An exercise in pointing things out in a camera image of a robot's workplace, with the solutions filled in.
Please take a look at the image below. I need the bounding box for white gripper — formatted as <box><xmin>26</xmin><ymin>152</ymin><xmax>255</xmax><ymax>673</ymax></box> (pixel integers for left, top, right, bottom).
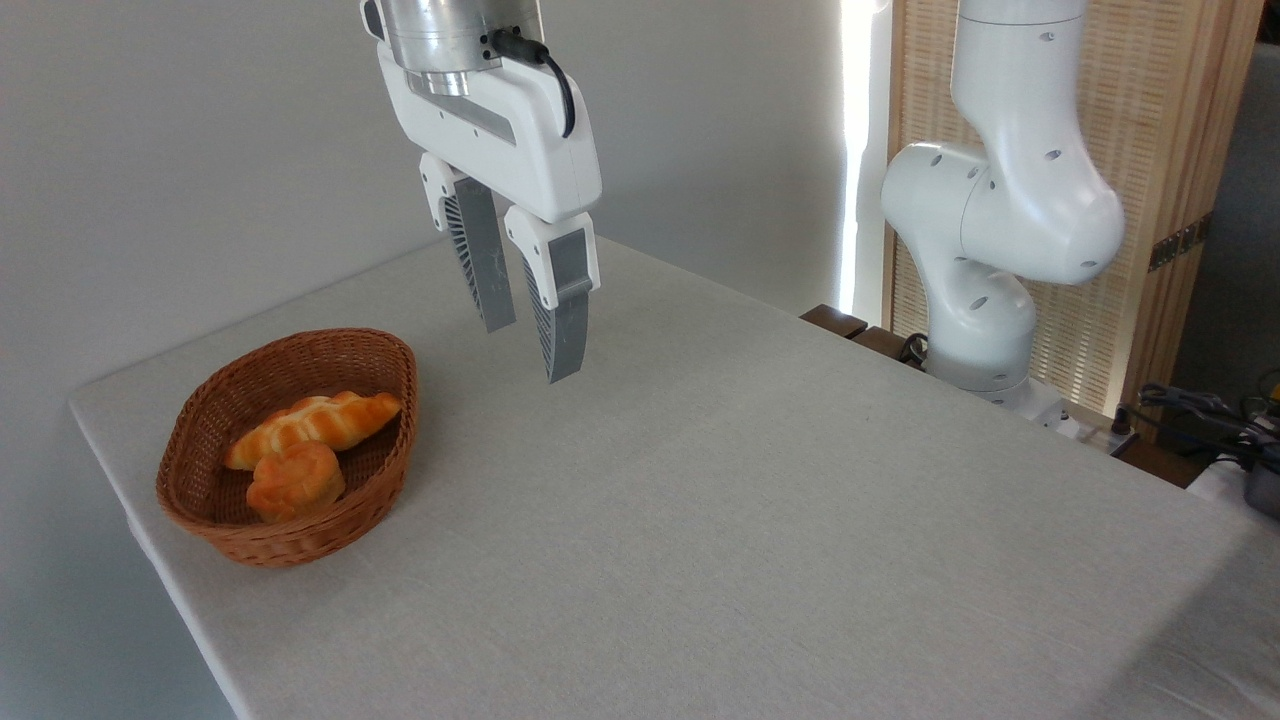
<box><xmin>375</xmin><ymin>42</ymin><xmax>604</xmax><ymax>385</ymax></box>

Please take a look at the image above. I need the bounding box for round bread bun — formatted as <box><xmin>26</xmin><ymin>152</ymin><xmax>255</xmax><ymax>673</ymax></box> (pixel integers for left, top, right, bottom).
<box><xmin>246</xmin><ymin>441</ymin><xmax>347</xmax><ymax>524</ymax></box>

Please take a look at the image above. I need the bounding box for long braided bread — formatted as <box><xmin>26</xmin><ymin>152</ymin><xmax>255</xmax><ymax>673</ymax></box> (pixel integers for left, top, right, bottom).
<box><xmin>224</xmin><ymin>391</ymin><xmax>403</xmax><ymax>471</ymax></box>

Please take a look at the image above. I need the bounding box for dark wooden furniture piece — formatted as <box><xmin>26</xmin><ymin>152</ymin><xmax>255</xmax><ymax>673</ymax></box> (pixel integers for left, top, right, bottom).
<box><xmin>800</xmin><ymin>304</ymin><xmax>869</xmax><ymax>341</ymax></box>
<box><xmin>850</xmin><ymin>325</ymin><xmax>926</xmax><ymax>371</ymax></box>

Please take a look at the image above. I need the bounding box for brown wicker basket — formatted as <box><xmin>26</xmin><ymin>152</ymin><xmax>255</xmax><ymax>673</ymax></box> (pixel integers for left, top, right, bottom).
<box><xmin>155</xmin><ymin>328</ymin><xmax>419</xmax><ymax>569</ymax></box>

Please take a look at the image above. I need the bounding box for wooden slatted screen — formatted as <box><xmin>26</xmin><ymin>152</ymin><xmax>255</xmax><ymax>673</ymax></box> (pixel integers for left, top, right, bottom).
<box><xmin>885</xmin><ymin>0</ymin><xmax>1266</xmax><ymax>421</ymax></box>

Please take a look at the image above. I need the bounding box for black screen hinge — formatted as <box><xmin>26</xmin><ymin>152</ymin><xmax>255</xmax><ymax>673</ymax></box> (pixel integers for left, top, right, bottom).
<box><xmin>1148</xmin><ymin>212</ymin><xmax>1214</xmax><ymax>273</ymax></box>

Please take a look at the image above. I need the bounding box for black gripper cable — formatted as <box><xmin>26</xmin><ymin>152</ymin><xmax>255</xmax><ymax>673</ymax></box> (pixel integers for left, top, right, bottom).
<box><xmin>489</xmin><ymin>28</ymin><xmax>578</xmax><ymax>139</ymax></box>

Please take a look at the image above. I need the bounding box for black cable bundle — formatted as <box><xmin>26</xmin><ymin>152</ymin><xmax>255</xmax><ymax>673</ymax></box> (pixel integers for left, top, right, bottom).
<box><xmin>1138</xmin><ymin>372</ymin><xmax>1280</xmax><ymax>471</ymax></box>

